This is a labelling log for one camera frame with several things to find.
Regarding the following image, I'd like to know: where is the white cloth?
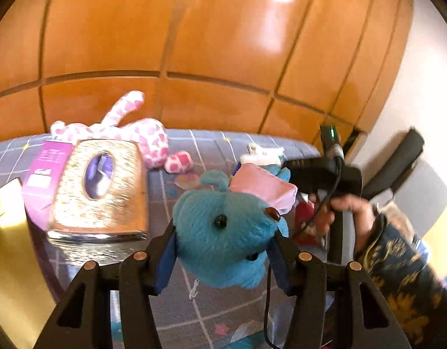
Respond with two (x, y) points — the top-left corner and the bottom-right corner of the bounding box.
(240, 143), (284, 166)

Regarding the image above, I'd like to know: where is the blue plush mouse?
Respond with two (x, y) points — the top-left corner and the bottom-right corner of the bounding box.
(172, 164), (298, 288)

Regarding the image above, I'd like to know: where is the dark patterned sleeve forearm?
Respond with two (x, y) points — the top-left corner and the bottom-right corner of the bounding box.
(319, 201), (447, 349)

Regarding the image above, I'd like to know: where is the person right hand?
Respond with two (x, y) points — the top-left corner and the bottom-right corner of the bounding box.
(309, 194), (376, 255)

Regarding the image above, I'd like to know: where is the red and white plush doll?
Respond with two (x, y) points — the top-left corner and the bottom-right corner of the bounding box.
(291, 199), (325, 247)

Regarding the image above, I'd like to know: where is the grey patterned tablecloth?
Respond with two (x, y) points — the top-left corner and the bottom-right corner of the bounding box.
(0, 130), (325, 348)

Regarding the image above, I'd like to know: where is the black office chair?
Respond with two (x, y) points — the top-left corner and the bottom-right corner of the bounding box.
(362, 128), (447, 237)

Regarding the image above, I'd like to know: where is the ornate silver tissue box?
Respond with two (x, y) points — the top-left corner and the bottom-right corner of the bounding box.
(47, 139), (148, 243)

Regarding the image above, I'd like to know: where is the gold gift box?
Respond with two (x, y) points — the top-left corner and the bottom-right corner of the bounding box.
(0, 179), (55, 348)

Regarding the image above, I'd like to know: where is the purple tissue pack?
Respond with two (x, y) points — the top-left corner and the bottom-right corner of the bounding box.
(22, 140), (74, 231)

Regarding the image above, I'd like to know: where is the pink spotted plush toy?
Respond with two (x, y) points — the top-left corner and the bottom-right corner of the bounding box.
(50, 91), (194, 174)

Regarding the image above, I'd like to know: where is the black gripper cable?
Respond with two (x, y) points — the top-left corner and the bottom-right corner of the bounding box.
(262, 155), (345, 349)

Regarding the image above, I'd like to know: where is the wooden wall cabinet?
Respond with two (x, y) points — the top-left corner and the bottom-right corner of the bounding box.
(0, 0), (413, 144)

